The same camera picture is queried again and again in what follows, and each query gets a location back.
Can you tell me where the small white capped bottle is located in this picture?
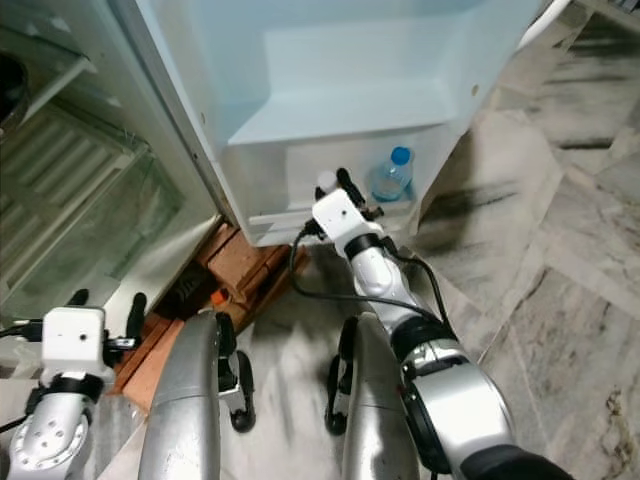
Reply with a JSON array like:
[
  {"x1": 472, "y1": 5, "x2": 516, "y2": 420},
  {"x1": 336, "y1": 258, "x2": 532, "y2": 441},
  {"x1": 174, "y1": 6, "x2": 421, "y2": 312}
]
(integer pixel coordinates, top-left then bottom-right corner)
[{"x1": 314, "y1": 169, "x2": 340, "y2": 195}]

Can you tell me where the white fridge door shelf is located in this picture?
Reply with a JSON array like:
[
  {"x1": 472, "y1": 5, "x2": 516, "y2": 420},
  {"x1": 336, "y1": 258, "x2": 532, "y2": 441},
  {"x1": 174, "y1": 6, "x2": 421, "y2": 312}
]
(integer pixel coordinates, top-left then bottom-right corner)
[{"x1": 224, "y1": 98, "x2": 457, "y2": 249}]

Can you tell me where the glass fridge shelf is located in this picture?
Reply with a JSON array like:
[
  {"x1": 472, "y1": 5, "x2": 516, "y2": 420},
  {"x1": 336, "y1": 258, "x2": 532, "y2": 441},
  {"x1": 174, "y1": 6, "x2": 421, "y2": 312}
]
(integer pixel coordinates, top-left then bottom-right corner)
[{"x1": 0, "y1": 18, "x2": 96, "y2": 131}]

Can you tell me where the blue capped water bottle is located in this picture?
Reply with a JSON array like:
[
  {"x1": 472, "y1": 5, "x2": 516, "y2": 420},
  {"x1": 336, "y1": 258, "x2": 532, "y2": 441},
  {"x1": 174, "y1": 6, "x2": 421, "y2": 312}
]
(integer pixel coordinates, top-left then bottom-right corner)
[{"x1": 369, "y1": 145, "x2": 415, "y2": 204}]

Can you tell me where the orange clay brick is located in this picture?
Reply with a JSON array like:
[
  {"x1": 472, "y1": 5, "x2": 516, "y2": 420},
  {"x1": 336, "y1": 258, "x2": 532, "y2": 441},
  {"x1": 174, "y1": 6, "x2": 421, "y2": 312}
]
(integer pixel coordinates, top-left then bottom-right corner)
[
  {"x1": 200, "y1": 222, "x2": 276, "y2": 301},
  {"x1": 110, "y1": 314, "x2": 187, "y2": 413}
]

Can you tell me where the clear crisper drawer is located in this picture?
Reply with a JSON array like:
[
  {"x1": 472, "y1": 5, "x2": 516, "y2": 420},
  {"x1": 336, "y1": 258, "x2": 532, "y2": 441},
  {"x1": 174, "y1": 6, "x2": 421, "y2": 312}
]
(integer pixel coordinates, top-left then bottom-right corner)
[{"x1": 0, "y1": 98, "x2": 188, "y2": 323}]

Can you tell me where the brown wooden board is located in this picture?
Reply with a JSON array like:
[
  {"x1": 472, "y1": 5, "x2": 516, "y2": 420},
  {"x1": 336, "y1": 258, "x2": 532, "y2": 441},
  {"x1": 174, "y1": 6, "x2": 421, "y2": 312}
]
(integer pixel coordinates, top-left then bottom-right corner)
[{"x1": 228, "y1": 245, "x2": 289, "y2": 327}]

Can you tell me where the silver right robot leg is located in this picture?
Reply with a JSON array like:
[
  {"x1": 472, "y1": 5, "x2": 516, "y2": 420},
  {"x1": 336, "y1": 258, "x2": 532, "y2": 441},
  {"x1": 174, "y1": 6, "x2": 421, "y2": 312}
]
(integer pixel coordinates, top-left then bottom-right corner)
[{"x1": 324, "y1": 311, "x2": 423, "y2": 480}]

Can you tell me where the dark round bowl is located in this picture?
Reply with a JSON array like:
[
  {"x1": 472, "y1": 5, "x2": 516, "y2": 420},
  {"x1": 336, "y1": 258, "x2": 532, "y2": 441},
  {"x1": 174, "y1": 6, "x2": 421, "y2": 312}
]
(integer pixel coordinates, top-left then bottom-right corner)
[{"x1": 0, "y1": 51, "x2": 30, "y2": 127}]

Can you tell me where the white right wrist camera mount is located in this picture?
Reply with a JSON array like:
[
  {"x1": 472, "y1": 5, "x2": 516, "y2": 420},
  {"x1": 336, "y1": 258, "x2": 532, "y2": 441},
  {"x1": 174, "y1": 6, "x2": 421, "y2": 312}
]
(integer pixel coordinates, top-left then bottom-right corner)
[{"x1": 311, "y1": 189, "x2": 372, "y2": 243}]

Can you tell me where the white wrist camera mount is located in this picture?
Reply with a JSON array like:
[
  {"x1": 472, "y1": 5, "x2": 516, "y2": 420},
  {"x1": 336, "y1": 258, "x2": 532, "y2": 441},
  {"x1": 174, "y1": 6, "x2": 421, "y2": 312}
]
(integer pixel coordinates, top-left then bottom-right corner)
[
  {"x1": 42, "y1": 306, "x2": 107, "y2": 375},
  {"x1": 311, "y1": 189, "x2": 372, "y2": 243}
]

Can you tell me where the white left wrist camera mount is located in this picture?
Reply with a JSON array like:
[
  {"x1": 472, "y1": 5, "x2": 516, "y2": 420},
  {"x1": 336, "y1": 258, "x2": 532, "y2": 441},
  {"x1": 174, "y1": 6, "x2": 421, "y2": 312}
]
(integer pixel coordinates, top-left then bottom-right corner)
[{"x1": 42, "y1": 306, "x2": 107, "y2": 375}]

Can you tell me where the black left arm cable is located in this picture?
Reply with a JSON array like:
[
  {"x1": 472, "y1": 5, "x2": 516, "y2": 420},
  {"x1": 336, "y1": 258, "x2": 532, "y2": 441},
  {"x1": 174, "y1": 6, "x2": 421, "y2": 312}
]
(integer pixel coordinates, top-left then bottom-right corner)
[{"x1": 0, "y1": 319, "x2": 47, "y2": 433}]

